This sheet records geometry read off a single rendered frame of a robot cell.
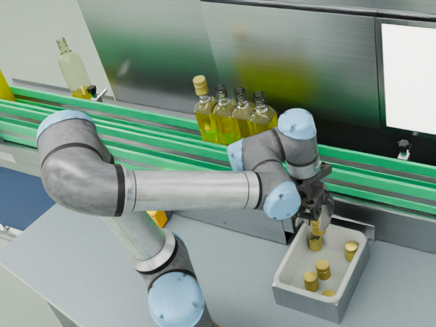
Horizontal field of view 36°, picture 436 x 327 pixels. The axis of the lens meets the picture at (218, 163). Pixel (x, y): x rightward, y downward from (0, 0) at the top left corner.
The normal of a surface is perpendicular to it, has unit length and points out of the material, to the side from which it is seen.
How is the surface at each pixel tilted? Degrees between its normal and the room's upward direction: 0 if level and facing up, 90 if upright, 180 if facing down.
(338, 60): 90
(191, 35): 90
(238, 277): 0
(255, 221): 90
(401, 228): 90
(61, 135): 3
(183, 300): 7
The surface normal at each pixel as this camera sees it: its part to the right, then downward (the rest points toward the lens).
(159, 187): 0.36, -0.18
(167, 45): -0.47, 0.67
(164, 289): -0.17, -0.64
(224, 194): 0.35, 0.21
